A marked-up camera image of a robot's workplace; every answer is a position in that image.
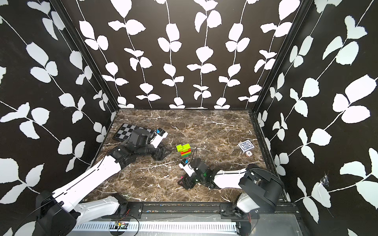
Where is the lime long lego brick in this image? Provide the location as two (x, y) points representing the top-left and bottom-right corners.
(183, 144), (191, 152)

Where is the lime small lego brick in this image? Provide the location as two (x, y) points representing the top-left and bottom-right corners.
(176, 145), (184, 152)

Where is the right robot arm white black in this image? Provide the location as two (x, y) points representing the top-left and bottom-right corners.
(178, 158), (284, 218)

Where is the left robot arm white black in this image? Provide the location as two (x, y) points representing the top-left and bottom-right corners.
(35, 128), (171, 236)

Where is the black white checkerboard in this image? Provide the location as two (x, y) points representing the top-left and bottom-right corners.
(113, 123), (155, 142)

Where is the blue playing card box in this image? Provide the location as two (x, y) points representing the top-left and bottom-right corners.
(238, 140), (255, 152)

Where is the small circuit board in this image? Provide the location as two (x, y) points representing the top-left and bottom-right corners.
(109, 221), (129, 232)

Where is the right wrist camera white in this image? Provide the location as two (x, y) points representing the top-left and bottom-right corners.
(179, 158), (195, 177)

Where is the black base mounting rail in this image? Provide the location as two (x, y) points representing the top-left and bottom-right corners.
(113, 202), (301, 220)

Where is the white slotted cable duct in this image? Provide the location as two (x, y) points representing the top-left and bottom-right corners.
(72, 221), (239, 234)

